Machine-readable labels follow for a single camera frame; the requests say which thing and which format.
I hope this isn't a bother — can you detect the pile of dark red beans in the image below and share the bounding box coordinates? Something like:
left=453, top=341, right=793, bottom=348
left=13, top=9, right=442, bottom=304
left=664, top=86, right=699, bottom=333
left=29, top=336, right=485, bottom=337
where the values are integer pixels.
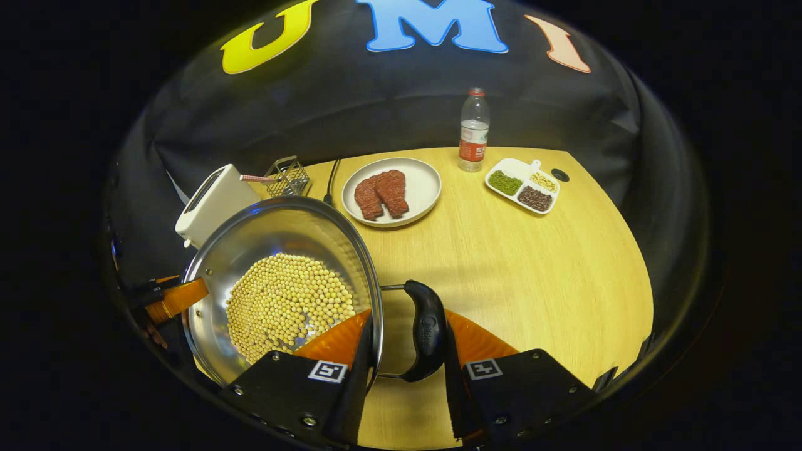
left=518, top=186, right=554, bottom=212

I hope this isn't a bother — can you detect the stainless steel pot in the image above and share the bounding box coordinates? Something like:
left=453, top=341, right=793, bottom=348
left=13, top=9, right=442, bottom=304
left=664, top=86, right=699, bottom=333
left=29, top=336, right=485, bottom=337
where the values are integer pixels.
left=180, top=195, right=449, bottom=388

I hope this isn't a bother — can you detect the black backdrop cloth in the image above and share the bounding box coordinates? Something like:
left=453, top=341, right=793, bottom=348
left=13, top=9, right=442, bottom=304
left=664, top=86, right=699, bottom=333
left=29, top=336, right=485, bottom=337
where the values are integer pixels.
left=103, top=0, right=709, bottom=301

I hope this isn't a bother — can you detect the white divided dish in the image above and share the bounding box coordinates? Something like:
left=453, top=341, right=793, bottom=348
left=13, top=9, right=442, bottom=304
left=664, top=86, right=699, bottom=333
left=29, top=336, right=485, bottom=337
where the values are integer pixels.
left=484, top=157, right=560, bottom=215

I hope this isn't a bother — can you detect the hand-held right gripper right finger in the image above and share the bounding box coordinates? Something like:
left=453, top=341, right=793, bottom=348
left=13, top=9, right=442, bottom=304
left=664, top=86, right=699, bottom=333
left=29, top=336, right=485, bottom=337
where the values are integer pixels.
left=442, top=308, right=596, bottom=447

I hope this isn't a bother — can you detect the brown meat piece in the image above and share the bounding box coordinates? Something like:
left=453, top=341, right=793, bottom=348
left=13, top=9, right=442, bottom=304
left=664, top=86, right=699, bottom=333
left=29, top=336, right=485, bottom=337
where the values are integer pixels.
left=354, top=176, right=384, bottom=221
left=375, top=170, right=410, bottom=218

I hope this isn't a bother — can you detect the pile of yellow soybeans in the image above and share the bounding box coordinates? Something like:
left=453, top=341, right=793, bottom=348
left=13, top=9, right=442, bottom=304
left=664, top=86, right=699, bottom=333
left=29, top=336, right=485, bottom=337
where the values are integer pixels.
left=226, top=252, right=358, bottom=365

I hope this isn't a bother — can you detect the white toaster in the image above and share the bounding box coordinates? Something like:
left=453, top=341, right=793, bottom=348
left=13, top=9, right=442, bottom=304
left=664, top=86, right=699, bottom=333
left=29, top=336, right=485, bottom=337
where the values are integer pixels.
left=175, top=164, right=262, bottom=249

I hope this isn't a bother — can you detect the white round plate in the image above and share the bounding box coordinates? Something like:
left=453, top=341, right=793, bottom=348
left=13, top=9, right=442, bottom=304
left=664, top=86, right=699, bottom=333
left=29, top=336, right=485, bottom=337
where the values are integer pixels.
left=341, top=157, right=442, bottom=228

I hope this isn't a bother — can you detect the metal wire basket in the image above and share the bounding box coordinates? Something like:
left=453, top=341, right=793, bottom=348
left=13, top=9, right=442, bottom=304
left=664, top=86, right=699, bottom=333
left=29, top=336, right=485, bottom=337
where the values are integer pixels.
left=263, top=155, right=311, bottom=198

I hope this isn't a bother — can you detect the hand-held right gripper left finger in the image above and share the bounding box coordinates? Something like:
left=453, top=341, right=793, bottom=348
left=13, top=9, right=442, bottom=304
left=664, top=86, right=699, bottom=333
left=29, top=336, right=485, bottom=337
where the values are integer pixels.
left=218, top=308, right=377, bottom=447

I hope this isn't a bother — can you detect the clear plastic water bottle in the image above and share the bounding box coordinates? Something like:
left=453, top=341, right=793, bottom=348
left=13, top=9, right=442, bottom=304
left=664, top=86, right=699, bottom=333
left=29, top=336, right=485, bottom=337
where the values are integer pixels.
left=458, top=87, right=491, bottom=172

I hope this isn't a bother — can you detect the pile of green mung beans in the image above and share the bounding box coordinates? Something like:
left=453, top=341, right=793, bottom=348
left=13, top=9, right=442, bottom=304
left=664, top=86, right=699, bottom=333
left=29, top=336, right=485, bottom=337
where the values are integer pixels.
left=488, top=170, right=523, bottom=196

